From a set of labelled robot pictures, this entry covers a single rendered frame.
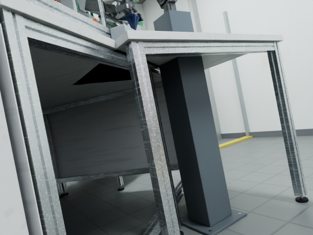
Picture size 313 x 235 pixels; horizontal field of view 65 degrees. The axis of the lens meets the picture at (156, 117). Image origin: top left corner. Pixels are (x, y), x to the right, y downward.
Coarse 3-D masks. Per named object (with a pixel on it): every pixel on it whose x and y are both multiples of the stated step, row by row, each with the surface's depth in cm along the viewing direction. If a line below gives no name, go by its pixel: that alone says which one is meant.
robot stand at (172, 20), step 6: (168, 12) 117; (174, 12) 119; (180, 12) 121; (186, 12) 123; (162, 18) 122; (168, 18) 118; (174, 18) 118; (180, 18) 120; (186, 18) 123; (156, 24) 126; (162, 24) 122; (168, 24) 119; (174, 24) 118; (180, 24) 120; (186, 24) 122; (192, 24) 124; (156, 30) 127; (162, 30) 123; (168, 30) 119; (174, 30) 118; (180, 30) 120; (186, 30) 122; (192, 30) 124
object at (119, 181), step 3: (117, 177) 214; (120, 177) 214; (117, 180) 214; (120, 180) 213; (63, 183) 234; (66, 183) 238; (117, 183) 214; (120, 183) 213; (63, 186) 234; (66, 186) 237; (117, 186) 214; (120, 186) 215; (63, 189) 234; (66, 189) 236; (117, 189) 215; (120, 189) 213; (123, 189) 214; (63, 195) 234
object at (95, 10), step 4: (88, 0) 150; (92, 0) 149; (96, 0) 147; (88, 4) 151; (92, 4) 149; (96, 4) 148; (104, 4) 145; (108, 4) 159; (88, 8) 151; (92, 8) 150; (96, 8) 148; (104, 8) 145; (108, 8) 144; (92, 12) 156; (96, 12) 153; (108, 12) 144; (112, 16) 157
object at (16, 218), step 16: (0, 96) 44; (0, 112) 43; (0, 128) 43; (0, 144) 42; (0, 160) 42; (0, 176) 41; (16, 176) 44; (0, 192) 41; (16, 192) 43; (0, 208) 40; (16, 208) 43; (0, 224) 40; (16, 224) 42
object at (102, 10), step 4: (72, 0) 149; (76, 0) 149; (100, 0) 142; (76, 4) 149; (100, 4) 143; (76, 8) 148; (100, 8) 143; (100, 12) 143; (104, 12) 144; (104, 16) 143; (104, 20) 142; (104, 24) 143; (128, 24) 174
